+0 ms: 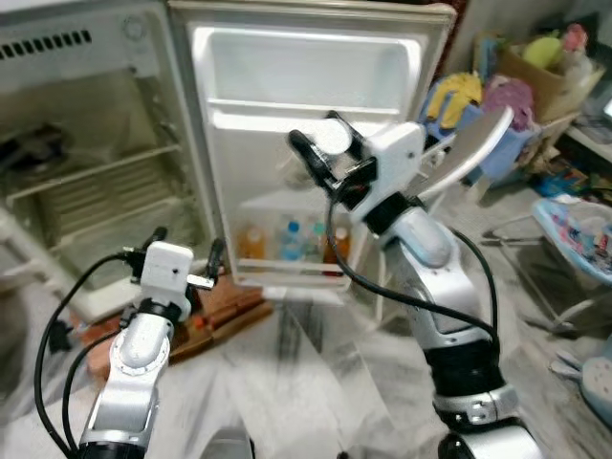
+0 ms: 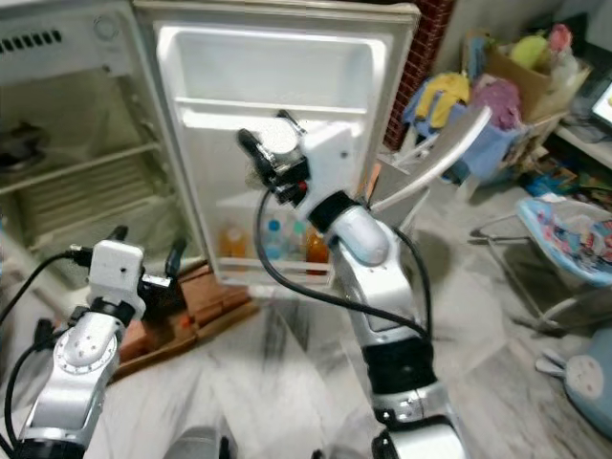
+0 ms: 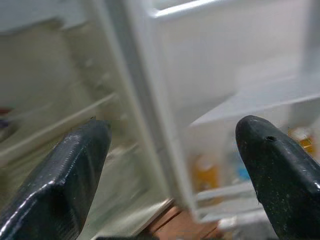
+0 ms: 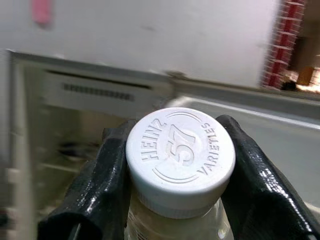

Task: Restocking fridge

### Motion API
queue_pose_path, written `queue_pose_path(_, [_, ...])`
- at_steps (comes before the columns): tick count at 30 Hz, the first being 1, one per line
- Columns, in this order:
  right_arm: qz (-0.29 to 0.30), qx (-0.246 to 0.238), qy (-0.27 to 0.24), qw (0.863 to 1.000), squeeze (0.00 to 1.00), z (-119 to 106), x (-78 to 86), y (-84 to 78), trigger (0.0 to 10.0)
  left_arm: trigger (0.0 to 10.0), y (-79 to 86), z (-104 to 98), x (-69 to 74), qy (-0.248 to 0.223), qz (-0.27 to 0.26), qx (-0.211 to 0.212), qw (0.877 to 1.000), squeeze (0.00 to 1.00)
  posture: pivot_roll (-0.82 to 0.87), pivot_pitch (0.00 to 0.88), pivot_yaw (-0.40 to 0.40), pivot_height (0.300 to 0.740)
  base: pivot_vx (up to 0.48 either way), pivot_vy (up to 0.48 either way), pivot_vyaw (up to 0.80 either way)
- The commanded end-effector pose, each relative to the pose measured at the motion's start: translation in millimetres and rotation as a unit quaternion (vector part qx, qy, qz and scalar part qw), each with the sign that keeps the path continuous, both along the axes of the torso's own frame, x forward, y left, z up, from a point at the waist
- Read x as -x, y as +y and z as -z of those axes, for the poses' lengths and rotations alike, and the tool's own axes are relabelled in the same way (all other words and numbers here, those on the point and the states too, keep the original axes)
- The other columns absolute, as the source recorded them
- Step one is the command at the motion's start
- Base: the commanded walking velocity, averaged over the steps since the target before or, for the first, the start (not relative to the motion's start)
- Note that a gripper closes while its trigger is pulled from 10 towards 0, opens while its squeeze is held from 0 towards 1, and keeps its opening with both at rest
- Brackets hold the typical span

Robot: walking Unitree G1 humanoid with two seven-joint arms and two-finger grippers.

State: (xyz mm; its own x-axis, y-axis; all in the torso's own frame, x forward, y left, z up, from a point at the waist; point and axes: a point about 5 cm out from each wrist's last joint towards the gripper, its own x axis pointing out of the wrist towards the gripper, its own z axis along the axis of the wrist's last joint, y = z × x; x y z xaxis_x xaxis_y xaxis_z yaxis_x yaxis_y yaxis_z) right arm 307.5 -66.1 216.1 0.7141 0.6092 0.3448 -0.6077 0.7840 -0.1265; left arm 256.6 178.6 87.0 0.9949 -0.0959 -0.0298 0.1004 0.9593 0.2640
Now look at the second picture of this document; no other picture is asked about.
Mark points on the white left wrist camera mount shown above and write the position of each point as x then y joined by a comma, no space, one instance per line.
117,277

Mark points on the wooden board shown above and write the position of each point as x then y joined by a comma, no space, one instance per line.
201,337

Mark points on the green plush toy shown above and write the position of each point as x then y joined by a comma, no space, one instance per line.
528,48

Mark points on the cardboard box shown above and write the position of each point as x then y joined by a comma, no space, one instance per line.
535,91

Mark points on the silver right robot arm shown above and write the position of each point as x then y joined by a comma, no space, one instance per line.
382,287

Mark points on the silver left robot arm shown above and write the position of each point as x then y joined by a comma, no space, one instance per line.
81,373

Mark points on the yellow plush toy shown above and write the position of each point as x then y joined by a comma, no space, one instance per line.
445,96

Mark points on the white fridge body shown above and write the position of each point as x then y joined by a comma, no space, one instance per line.
76,105

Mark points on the orange drink bottle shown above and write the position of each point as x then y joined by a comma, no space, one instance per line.
229,244

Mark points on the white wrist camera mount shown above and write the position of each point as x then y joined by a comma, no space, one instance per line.
117,277
330,158

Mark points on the white fridge door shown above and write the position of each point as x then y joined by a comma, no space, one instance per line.
268,86

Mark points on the brown drink bottle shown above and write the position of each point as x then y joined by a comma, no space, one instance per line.
316,251

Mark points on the blue label water bottle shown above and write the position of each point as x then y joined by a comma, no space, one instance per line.
273,241

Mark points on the pale blue bunny toy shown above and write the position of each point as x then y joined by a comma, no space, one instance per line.
583,378

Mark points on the white round container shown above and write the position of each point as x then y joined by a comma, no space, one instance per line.
282,141

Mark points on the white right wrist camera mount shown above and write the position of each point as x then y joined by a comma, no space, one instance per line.
330,158

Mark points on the clear plastic bottle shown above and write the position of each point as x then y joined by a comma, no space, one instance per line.
295,241

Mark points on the colourful baby bouncer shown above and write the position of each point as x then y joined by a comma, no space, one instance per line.
569,244

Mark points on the grey curved board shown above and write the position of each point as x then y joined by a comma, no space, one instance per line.
435,153

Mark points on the pink toy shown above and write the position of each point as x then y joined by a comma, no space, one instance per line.
560,38

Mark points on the purple cloth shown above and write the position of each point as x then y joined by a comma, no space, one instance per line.
497,100

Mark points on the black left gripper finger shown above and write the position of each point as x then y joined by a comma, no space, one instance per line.
176,258
120,233

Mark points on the blue plastic bin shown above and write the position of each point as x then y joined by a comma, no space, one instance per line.
497,153

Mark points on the red brick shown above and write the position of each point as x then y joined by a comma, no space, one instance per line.
210,292

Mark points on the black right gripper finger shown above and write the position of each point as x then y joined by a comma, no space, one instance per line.
302,134
253,153

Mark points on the grey robot leg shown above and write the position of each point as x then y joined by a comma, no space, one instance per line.
201,445

